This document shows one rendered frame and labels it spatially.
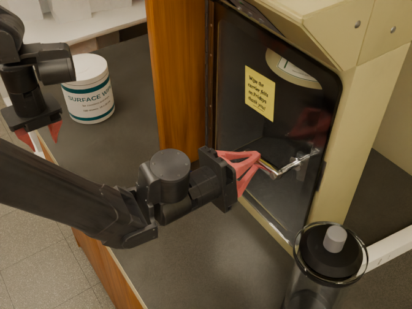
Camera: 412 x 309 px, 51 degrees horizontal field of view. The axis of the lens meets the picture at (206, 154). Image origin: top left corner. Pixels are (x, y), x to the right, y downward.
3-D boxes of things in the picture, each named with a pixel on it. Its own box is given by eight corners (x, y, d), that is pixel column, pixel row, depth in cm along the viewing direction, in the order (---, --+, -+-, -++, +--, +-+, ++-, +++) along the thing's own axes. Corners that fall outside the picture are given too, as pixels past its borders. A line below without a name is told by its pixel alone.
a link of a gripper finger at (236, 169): (271, 151, 70) (225, 174, 66) (271, 184, 74) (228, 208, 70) (245, 134, 74) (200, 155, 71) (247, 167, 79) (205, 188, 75)
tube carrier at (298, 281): (319, 281, 83) (344, 213, 68) (348, 334, 76) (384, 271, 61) (268, 297, 81) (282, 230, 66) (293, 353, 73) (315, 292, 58)
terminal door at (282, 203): (210, 159, 102) (212, -5, 74) (298, 250, 84) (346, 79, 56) (207, 160, 101) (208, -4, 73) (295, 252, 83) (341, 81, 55)
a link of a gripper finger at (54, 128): (70, 146, 90) (60, 111, 83) (37, 160, 87) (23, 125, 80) (59, 129, 94) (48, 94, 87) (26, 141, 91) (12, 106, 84)
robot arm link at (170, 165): (103, 206, 67) (122, 252, 62) (94, 160, 58) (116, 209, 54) (172, 181, 71) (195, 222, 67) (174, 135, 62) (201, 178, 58)
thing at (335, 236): (338, 227, 69) (348, 200, 64) (371, 275, 63) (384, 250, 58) (287, 241, 67) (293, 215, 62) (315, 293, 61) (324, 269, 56)
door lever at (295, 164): (265, 148, 78) (264, 137, 77) (301, 172, 71) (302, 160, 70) (241, 160, 76) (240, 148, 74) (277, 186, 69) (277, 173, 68)
